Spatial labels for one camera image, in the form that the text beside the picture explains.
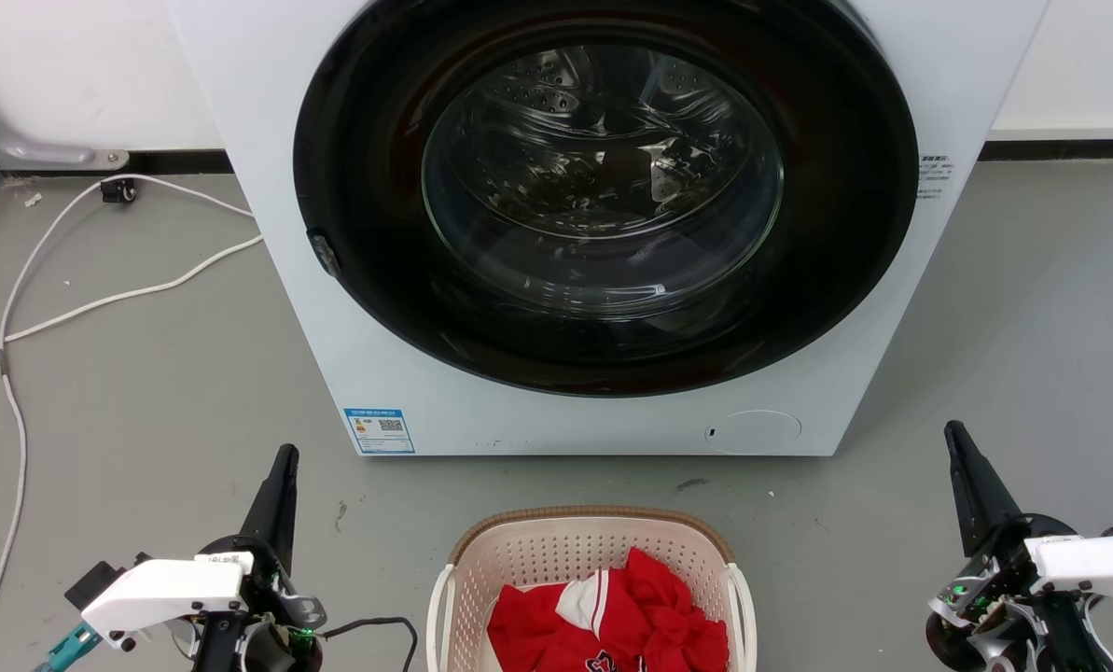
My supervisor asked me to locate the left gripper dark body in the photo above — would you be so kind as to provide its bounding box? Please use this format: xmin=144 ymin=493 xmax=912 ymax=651
xmin=194 ymin=535 xmax=327 ymax=672

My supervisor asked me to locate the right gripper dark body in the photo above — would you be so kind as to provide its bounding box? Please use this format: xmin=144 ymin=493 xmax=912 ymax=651
xmin=924 ymin=512 xmax=1093 ymax=672

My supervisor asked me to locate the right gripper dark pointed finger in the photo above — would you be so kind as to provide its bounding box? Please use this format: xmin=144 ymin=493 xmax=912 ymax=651
xmin=944 ymin=420 xmax=1024 ymax=558

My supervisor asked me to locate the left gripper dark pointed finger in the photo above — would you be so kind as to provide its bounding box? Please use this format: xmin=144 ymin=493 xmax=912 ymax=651
xmin=238 ymin=444 xmax=300 ymax=572

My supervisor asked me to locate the cream plastic laundry basket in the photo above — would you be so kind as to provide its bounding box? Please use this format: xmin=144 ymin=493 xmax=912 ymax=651
xmin=425 ymin=506 xmax=759 ymax=672

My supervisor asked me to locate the blue energy label sticker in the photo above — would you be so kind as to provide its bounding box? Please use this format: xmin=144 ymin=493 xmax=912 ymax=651
xmin=343 ymin=407 xmax=416 ymax=455

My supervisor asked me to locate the white front-load washing machine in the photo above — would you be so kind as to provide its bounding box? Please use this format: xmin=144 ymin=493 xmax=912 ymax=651
xmin=166 ymin=0 xmax=1050 ymax=458

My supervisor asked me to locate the round white filter cover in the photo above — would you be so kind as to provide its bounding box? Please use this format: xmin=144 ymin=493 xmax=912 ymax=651
xmin=703 ymin=410 xmax=803 ymax=456

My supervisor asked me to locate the small black text sticker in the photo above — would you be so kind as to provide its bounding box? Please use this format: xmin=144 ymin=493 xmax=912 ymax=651
xmin=916 ymin=154 xmax=956 ymax=202

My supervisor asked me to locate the red and white garment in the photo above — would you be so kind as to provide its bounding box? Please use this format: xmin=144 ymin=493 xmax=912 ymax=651
xmin=486 ymin=546 xmax=731 ymax=672

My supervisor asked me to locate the black round washer door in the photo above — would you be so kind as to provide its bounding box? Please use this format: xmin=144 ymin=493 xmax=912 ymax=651
xmin=292 ymin=0 xmax=921 ymax=398

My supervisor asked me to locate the thin black left gripper cable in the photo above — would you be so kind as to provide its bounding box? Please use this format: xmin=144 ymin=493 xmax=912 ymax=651
xmin=317 ymin=616 xmax=420 ymax=672

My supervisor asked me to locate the teal cable connector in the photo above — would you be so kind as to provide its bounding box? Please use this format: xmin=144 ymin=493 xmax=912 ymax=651
xmin=34 ymin=623 xmax=103 ymax=672

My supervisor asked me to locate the white power cable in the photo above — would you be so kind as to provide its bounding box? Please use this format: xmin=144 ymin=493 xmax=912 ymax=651
xmin=0 ymin=234 xmax=266 ymax=359

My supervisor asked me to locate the black door latch handle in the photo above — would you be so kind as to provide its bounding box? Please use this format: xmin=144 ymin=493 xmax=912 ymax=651
xmin=306 ymin=229 xmax=343 ymax=280

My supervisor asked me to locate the long white hose cable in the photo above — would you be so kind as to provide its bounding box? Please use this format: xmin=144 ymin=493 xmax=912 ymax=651
xmin=0 ymin=173 xmax=257 ymax=647

